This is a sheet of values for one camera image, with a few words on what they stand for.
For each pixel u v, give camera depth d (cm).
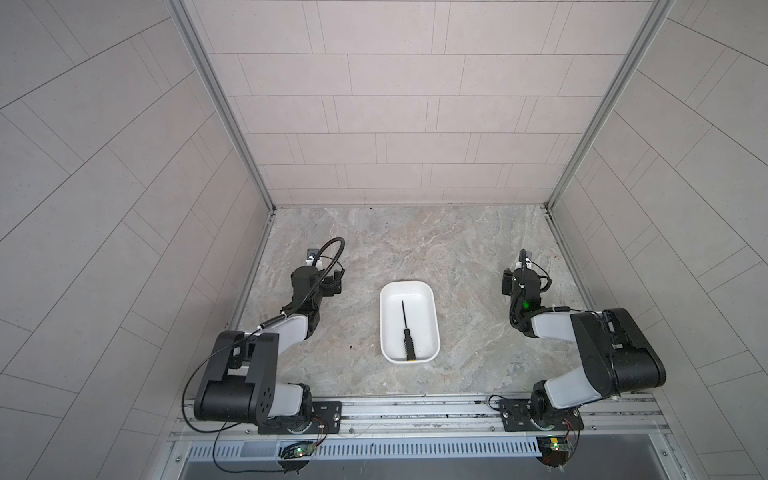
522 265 80
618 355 45
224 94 86
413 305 90
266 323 51
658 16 71
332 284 80
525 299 71
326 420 71
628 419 72
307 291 68
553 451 68
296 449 65
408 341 82
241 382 42
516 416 71
